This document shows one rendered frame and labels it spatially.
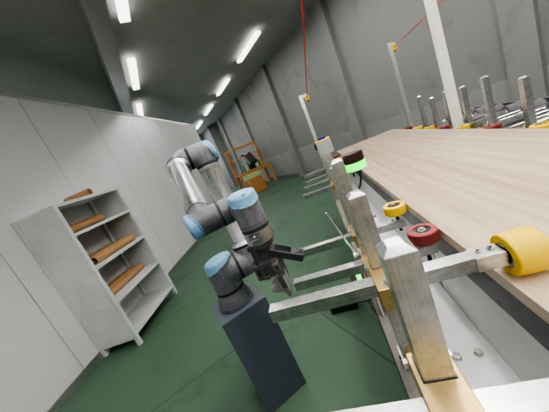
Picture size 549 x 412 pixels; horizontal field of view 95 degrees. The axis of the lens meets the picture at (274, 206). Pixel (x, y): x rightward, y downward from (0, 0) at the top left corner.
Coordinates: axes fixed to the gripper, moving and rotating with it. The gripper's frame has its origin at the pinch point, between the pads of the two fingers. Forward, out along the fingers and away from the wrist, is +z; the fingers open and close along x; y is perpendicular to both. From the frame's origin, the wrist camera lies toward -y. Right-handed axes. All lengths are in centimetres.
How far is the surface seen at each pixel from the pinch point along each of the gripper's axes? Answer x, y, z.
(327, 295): 25.7, -15.2, -13.2
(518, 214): 6, -64, -7
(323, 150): -52, -26, -35
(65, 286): -106, 236, -1
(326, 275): 1.3, -13.0, -2.7
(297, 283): 1.3, -3.5, -3.0
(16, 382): -44, 240, 40
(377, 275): 24.8, -26.1, -14.2
